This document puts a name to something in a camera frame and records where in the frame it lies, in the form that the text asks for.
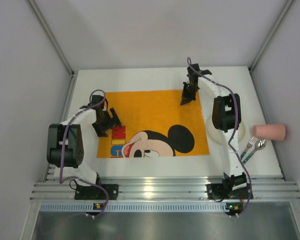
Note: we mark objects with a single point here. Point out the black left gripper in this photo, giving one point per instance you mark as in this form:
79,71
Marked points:
106,122

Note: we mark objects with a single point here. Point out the left aluminium corner post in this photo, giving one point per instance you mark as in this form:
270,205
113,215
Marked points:
50,35

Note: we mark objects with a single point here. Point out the aluminium front frame rail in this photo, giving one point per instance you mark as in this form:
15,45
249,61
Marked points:
156,189

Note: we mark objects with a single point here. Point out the slotted grey cable duct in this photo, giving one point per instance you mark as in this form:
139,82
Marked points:
140,207

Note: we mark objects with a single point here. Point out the cream round plate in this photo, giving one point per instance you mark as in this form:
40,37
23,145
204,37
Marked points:
216,136

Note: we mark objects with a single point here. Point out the aluminium corner post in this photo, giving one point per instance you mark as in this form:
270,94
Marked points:
288,4
50,35

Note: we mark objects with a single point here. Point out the fork with patterned handle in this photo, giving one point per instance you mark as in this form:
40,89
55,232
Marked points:
249,145

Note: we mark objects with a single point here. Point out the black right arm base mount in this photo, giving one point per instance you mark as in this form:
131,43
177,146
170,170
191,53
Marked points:
218,193

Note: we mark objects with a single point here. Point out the right aluminium corner post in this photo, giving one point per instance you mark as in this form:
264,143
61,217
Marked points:
288,4

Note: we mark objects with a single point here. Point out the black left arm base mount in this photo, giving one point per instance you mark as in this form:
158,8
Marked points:
95,193

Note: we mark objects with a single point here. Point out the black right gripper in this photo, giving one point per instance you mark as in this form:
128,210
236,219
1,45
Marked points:
188,94

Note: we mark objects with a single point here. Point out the orange cartoon mouse placemat cloth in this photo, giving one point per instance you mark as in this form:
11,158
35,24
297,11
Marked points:
154,124

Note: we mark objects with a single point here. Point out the pink plastic cup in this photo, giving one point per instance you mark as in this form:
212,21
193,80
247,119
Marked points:
273,132

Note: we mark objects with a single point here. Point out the spoon with patterned handle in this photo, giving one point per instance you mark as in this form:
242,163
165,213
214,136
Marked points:
259,145

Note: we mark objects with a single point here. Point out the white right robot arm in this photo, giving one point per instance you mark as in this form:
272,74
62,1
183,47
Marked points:
226,119

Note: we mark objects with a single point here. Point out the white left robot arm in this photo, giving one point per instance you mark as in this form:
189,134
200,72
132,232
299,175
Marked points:
65,146

